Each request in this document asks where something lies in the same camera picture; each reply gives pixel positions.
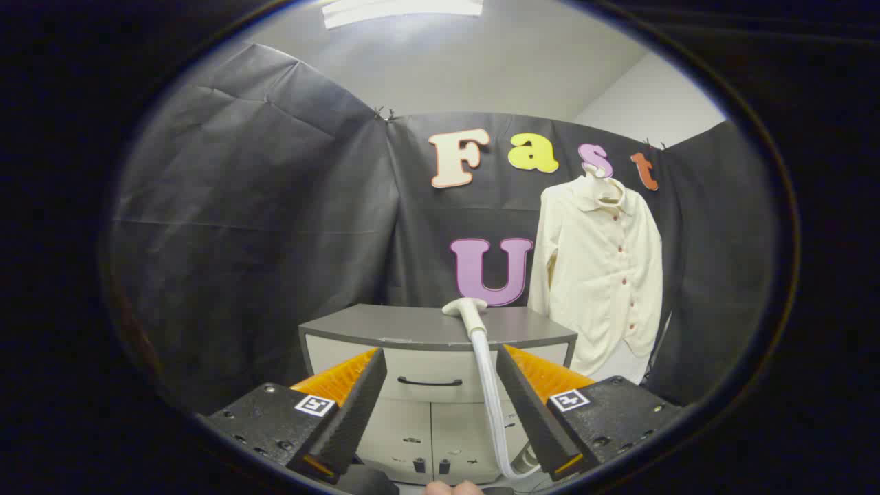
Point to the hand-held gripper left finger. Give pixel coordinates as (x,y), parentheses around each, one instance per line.
(354,412)

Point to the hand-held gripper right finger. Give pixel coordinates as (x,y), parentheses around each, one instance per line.
(533,412)

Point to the white garment steamer head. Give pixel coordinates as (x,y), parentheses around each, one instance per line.
(467,311)

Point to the cream button-up shirt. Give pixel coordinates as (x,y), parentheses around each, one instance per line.
(598,275)

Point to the grey top white cabinet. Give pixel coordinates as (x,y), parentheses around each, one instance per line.
(405,324)

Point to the black backdrop cloth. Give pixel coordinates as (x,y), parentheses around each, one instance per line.
(275,240)

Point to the black backdrop clip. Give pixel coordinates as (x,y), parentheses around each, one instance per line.
(385,115)
(653,144)

